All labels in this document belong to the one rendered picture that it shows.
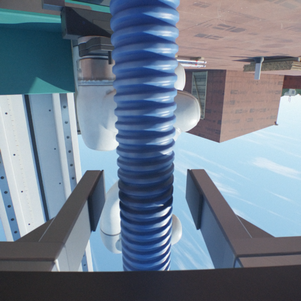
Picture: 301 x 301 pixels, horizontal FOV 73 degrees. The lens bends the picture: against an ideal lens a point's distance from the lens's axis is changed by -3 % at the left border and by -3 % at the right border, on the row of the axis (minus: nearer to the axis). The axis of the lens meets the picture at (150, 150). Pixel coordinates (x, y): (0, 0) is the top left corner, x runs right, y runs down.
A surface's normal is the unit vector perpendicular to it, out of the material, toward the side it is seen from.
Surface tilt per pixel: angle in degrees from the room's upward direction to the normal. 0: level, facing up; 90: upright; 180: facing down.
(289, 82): 90
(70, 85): 90
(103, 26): 90
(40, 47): 90
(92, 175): 180
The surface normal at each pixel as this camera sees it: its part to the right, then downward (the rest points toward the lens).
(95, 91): 0.07, 0.11
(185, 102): 0.35, -0.21
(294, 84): -0.89, 0.14
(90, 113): -0.18, 0.28
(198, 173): 0.00, -0.95
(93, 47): -0.58, 0.25
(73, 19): 0.52, 0.26
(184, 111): 0.31, 0.17
